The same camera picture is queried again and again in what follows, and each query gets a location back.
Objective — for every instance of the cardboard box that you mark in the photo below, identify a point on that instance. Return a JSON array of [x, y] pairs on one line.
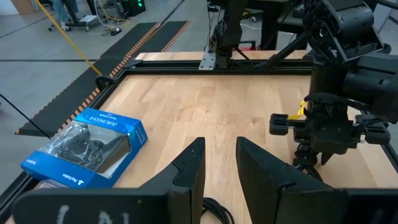
[[25, 6]]

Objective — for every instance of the blue PlayStation controller box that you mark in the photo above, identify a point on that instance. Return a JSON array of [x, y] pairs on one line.
[[77, 177]]

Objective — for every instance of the person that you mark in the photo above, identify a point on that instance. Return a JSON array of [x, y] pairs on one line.
[[62, 12]]

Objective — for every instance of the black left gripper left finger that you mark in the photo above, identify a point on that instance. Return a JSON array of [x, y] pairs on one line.
[[124, 205]]

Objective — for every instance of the computer tower with green lights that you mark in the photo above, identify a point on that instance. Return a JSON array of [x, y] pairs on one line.
[[135, 6]]

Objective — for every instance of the black mat with orange stripes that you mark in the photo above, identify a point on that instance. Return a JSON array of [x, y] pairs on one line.
[[155, 40], [124, 40]]

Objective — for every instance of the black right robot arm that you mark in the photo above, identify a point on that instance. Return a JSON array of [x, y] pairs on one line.
[[351, 18]]

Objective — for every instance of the clear plastic packaging piece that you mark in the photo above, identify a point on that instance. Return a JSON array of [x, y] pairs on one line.
[[51, 185]]

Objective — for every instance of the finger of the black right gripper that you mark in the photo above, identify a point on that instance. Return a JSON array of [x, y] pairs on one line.
[[325, 157]]

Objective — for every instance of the yellow tag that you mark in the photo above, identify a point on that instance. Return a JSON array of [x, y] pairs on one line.
[[300, 110]]

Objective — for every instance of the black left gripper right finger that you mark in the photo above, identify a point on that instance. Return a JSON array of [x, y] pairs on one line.
[[295, 202]]

